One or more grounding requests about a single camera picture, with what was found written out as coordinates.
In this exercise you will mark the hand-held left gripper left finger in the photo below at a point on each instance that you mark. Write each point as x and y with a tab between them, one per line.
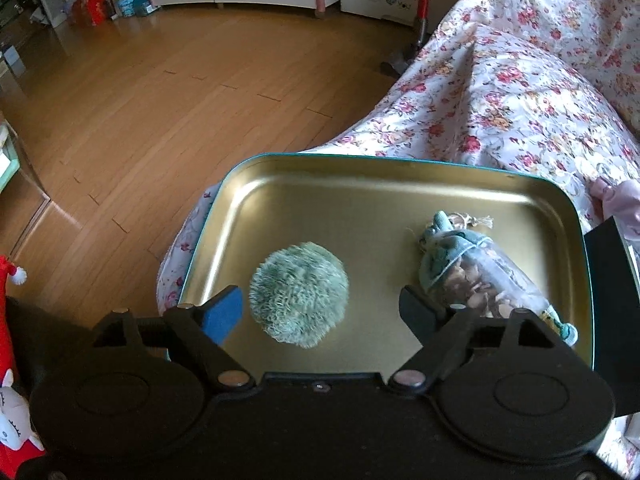
222	312

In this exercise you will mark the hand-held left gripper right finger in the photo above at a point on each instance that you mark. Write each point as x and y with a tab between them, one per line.
417	312

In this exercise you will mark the green fluffy pompom ball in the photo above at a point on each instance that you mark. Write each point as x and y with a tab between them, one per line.
300	295

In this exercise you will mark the gold metal tray teal rim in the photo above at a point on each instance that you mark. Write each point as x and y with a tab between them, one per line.
350	210

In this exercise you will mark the black box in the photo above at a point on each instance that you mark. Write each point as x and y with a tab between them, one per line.
605	285

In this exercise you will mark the red white plush toy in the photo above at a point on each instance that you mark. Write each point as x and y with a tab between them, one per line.
5	320

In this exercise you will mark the floral sofa cover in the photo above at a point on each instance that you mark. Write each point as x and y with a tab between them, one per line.
500	100

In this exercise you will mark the pink cloth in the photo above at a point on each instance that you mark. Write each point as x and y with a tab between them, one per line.
620	205

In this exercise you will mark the glass coffee table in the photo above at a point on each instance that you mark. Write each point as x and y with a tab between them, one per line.
30	185

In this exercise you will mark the green box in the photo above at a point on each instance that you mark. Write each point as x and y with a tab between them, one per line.
7	170

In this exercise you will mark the teal box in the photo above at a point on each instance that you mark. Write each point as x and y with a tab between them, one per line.
132	2

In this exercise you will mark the red bag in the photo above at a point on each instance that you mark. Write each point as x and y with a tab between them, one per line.
92	7

